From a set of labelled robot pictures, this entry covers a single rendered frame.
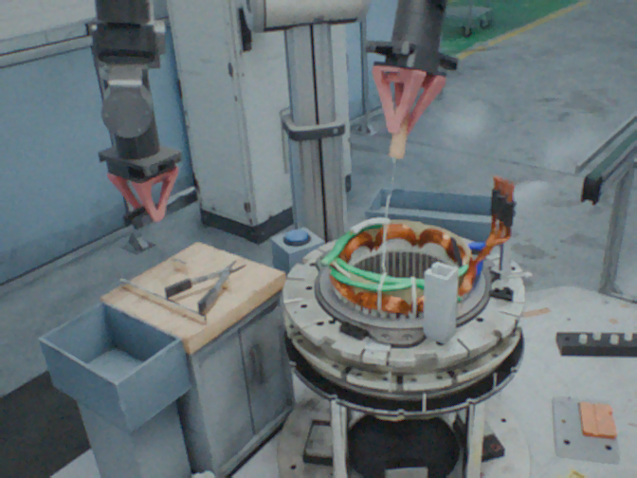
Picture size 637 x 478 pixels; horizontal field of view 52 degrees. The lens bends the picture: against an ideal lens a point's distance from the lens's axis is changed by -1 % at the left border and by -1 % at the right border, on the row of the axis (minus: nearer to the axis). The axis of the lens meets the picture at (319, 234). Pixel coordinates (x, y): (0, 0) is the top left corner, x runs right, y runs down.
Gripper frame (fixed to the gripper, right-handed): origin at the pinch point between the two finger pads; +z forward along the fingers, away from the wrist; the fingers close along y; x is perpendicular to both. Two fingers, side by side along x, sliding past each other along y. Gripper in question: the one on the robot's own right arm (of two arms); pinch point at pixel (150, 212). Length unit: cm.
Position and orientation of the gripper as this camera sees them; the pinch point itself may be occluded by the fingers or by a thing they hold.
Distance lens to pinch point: 94.7
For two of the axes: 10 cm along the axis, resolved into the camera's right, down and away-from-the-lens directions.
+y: 8.0, 2.4, -5.4
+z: 0.5, 8.8, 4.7
